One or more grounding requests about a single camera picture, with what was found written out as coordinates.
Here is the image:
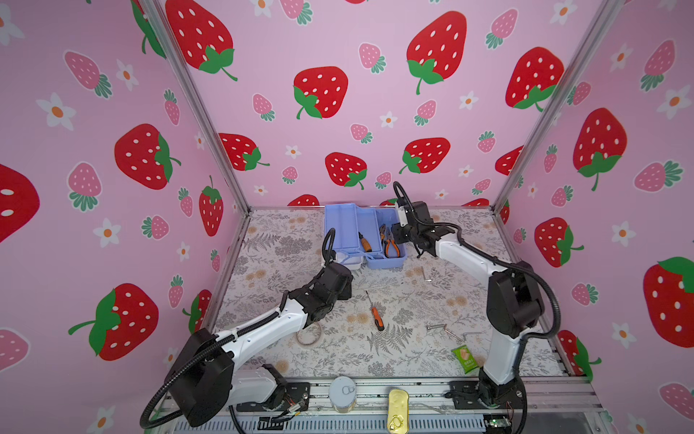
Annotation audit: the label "aluminium front rail frame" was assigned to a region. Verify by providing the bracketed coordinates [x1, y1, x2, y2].
[160, 376, 617, 433]

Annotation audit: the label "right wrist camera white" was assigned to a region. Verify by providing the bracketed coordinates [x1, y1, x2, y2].
[397, 206, 408, 227]

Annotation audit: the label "orange black combination pliers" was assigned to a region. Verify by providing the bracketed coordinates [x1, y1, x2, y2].
[383, 226, 402, 259]

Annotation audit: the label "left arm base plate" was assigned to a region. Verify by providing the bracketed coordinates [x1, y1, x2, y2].
[235, 383, 311, 413]

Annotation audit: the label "green snack packet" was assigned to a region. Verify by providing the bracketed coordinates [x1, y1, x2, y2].
[452, 345, 479, 374]

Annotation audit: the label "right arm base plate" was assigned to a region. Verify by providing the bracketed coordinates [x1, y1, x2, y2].
[444, 379, 527, 410]

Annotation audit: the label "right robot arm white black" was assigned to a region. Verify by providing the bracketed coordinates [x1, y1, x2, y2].
[392, 198, 561, 408]

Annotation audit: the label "gold oval tin can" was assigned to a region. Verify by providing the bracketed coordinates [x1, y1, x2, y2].
[387, 389, 410, 434]

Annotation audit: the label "white pink blue tool box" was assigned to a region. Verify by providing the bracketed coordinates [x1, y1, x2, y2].
[324, 204, 407, 271]

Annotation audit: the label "metal bolt screw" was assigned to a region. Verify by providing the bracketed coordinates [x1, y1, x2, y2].
[426, 324, 449, 334]

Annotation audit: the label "small orange screwdriver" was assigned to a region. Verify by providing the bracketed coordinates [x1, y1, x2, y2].
[365, 291, 385, 331]

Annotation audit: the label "small hex key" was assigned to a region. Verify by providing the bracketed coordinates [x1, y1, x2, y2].
[421, 267, 433, 283]

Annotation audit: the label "round silver tin can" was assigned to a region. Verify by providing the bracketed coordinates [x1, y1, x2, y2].
[328, 375, 357, 413]

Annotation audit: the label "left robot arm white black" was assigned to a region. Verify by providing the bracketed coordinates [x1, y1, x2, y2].
[139, 262, 354, 430]

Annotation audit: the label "clear tape roll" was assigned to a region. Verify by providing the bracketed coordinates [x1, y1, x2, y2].
[295, 323, 324, 347]

